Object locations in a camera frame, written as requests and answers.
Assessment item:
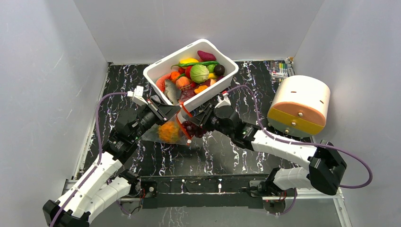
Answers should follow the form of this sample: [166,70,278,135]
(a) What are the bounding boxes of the green toy chili pepper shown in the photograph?
[170,61,219,69]

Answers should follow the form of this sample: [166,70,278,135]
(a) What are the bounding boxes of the red toy tomato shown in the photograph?
[185,66,192,79]

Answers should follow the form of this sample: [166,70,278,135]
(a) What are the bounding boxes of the peach toy fruit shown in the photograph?
[175,76,192,90]

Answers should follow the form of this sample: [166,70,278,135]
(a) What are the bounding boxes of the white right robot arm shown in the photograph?
[189,105,347,196]

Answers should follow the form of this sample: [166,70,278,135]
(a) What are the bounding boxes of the green toy cabbage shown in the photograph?
[191,65,209,84]

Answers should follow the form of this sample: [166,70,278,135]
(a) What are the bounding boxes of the grey toy fish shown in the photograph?
[164,79,181,105]

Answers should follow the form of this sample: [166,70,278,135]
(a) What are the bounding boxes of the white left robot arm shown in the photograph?
[43,93,181,227]

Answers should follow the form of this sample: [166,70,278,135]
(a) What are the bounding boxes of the orange toy pineapple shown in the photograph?
[157,121,180,144]

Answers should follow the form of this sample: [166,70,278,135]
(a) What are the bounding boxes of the orange toy carrot piece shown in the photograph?
[169,71,181,83]

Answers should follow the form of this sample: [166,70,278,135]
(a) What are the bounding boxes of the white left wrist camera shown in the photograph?
[127,86,148,106]

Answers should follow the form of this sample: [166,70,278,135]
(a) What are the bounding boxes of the purple toy sweet potato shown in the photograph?
[197,50,217,61]

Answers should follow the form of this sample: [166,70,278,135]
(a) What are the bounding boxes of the yellow toy lemon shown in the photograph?
[179,58,199,64]

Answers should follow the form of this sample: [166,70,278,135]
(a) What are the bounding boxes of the clear zip top bag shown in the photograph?
[141,102,194,145]

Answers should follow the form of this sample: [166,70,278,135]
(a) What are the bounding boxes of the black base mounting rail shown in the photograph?
[61,171,344,210]

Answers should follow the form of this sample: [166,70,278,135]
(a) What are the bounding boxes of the dark red toy meat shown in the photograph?
[178,88,196,103]

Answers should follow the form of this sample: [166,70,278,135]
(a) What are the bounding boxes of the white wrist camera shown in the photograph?
[215,91,231,109]
[127,86,148,106]

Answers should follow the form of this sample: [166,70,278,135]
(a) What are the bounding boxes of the red toy slice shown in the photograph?
[156,73,171,93]

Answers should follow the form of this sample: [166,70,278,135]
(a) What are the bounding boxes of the white cylindrical drum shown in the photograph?
[267,75,331,138]

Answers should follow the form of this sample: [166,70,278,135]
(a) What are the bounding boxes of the dark toy plum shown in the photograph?
[213,64,226,77]

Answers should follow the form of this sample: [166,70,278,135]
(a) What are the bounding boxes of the box of markers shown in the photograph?
[269,59,295,81]

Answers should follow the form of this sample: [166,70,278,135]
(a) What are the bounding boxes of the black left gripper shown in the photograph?
[131,98,182,141]

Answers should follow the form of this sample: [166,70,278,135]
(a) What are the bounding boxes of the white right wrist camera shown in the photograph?
[215,91,231,109]

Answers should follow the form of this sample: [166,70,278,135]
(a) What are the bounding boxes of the white plastic food bin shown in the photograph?
[143,39,239,111]

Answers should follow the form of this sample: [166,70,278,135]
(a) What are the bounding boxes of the dark toy grapes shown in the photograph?
[182,121,208,138]

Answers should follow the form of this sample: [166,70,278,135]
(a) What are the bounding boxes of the yellow orange toy piece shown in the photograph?
[194,85,208,94]

